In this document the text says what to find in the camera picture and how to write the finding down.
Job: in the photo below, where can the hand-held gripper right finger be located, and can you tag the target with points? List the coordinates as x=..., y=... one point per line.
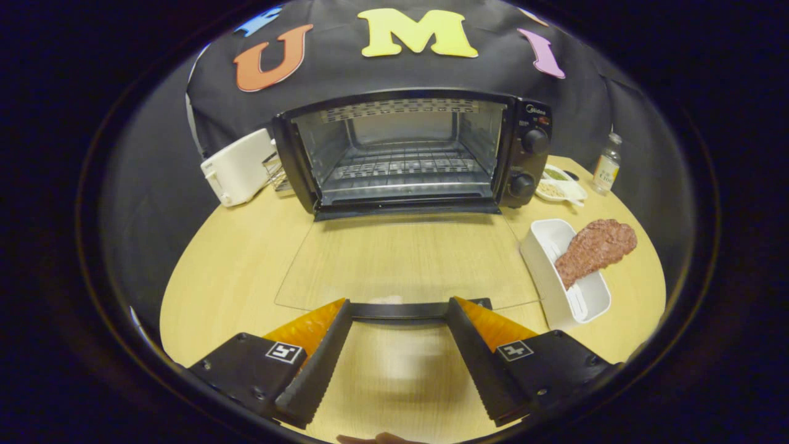
x=478, y=364

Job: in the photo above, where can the small clear glass bottle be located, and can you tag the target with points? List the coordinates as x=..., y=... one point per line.
x=607, y=169

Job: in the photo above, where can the white rectangular dish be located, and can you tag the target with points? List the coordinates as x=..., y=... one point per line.
x=588, y=305

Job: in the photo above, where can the brown meat steak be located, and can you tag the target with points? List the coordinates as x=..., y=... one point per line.
x=595, y=246

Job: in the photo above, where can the white seasoning dish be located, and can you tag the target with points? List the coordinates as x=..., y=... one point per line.
x=564, y=189

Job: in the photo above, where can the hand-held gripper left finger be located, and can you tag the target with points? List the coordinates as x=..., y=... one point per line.
x=317, y=364

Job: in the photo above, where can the black toaster oven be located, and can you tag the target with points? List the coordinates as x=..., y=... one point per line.
x=529, y=163

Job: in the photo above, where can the white bread toaster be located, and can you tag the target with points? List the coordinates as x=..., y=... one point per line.
x=237, y=169

